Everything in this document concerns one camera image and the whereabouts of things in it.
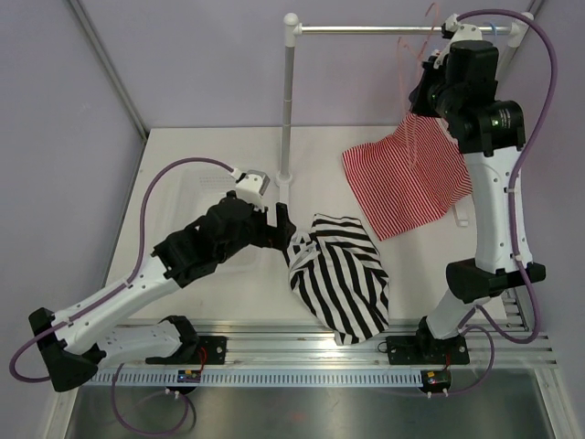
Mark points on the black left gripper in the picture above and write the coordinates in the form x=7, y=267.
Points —
x=271, y=236

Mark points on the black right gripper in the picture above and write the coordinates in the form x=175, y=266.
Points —
x=418, y=103

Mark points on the pink wire hanger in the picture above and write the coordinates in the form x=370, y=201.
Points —
x=409, y=58

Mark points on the black white striped tank top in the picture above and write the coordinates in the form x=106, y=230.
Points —
x=335, y=269

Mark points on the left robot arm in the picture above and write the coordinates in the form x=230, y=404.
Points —
x=77, y=342

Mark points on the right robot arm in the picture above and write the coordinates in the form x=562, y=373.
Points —
x=458, y=85

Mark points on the red white striped tank top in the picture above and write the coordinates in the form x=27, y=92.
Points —
x=409, y=178

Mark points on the clear plastic basket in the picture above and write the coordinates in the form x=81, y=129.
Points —
x=188, y=193

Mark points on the silver white clothes rack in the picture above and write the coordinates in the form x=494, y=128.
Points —
x=294, y=28

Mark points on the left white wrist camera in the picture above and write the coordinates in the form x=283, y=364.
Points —
x=250, y=186

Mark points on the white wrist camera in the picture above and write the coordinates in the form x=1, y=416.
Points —
x=454, y=31
x=250, y=186

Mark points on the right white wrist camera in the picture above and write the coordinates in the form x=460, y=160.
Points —
x=454, y=31

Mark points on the right aluminium frame post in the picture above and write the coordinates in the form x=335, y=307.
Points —
x=534, y=8

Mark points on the aluminium frame post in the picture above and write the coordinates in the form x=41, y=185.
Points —
x=97, y=47
x=534, y=8

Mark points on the aluminium mounting rail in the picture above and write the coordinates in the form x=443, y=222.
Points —
x=266, y=345

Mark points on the white slotted cable duct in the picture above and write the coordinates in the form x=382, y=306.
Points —
x=250, y=378

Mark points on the left aluminium frame post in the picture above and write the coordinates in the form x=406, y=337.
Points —
x=97, y=47

